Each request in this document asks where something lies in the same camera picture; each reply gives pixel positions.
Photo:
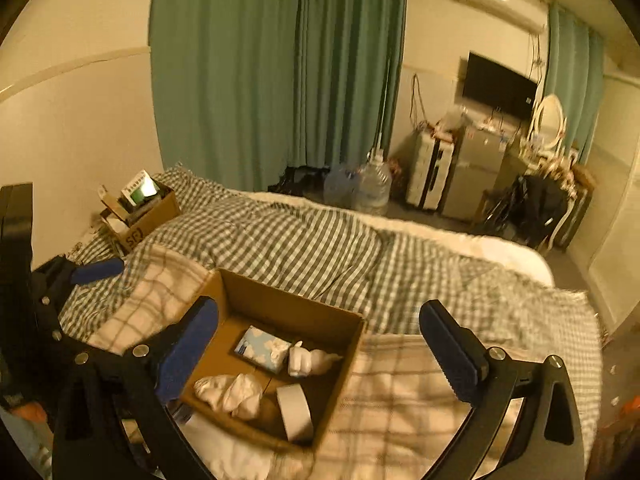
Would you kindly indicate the white oval mirror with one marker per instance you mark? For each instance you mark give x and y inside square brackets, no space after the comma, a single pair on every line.
[550,120]

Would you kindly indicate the clear plastic bag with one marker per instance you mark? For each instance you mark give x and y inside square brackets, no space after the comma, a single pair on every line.
[340,185]

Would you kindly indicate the green checkered blanket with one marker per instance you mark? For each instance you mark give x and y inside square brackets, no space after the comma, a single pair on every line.
[310,245]

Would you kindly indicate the chair with black clothes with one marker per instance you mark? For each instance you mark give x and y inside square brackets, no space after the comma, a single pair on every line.
[535,205]

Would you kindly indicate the blue white tissue pack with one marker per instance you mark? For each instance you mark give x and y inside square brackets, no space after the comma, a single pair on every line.
[262,349]

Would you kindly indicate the beige plaid blanket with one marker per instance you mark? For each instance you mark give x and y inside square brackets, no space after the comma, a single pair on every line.
[400,410]

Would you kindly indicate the narrow green curtain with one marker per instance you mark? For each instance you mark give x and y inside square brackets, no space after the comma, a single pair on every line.
[572,75]

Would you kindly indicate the black television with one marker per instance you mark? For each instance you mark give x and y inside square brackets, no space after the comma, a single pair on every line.
[497,85]

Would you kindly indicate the silver mini fridge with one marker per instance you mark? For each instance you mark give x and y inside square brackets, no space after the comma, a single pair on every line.
[472,175]

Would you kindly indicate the green white carton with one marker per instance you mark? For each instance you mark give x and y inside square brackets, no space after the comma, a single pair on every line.
[140,187]

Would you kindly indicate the wide green curtain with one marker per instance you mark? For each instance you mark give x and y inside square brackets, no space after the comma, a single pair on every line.
[260,70]

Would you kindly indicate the white suitcase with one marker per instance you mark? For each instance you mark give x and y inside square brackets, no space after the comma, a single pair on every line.
[427,172]

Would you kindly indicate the white dressing table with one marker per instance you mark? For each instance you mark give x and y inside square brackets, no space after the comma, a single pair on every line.
[575,195]

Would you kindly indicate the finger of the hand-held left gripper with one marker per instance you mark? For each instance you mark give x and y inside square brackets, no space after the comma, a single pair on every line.
[97,271]

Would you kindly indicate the white air conditioner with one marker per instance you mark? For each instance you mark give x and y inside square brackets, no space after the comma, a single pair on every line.
[500,2]

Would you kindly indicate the white tape roll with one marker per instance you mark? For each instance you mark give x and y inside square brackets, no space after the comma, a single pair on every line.
[295,412]

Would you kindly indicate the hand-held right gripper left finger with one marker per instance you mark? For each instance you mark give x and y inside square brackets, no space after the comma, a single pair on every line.
[186,355]

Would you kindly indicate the large clear water bottle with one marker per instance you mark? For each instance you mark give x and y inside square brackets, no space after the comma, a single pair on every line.
[371,185]

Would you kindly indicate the black bag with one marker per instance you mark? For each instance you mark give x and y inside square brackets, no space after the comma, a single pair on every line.
[300,180]

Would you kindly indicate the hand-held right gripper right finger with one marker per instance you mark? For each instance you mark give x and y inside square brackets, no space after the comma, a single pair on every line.
[452,357]

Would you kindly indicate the large cardboard box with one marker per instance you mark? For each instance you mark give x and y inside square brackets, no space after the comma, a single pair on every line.
[320,310]

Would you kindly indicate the white crumpled socks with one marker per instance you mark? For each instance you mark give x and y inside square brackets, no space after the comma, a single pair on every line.
[232,394]

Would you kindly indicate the small printed cardboard box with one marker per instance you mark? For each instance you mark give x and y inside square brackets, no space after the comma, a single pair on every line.
[150,220]

